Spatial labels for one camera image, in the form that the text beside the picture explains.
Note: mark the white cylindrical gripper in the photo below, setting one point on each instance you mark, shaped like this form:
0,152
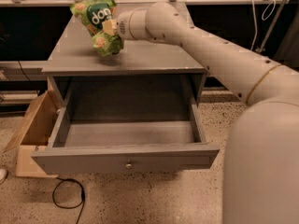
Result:
122,26

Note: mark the green rice chip bag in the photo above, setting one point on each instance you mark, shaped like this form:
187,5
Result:
92,13

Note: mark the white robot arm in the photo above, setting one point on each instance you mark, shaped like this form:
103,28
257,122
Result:
261,156

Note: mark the open grey drawer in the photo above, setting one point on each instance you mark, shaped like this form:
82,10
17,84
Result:
152,142

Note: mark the round metal drawer knob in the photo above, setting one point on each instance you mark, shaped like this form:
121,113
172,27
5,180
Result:
128,165

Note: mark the grey wooden cabinet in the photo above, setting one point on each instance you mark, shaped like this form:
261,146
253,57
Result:
142,77

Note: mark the brown cardboard box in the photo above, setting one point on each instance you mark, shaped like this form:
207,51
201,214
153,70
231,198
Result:
33,134

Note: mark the metal diagonal rod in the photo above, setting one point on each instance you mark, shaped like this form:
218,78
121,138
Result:
266,14

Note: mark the white shoe tip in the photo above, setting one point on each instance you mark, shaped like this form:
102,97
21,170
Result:
3,175

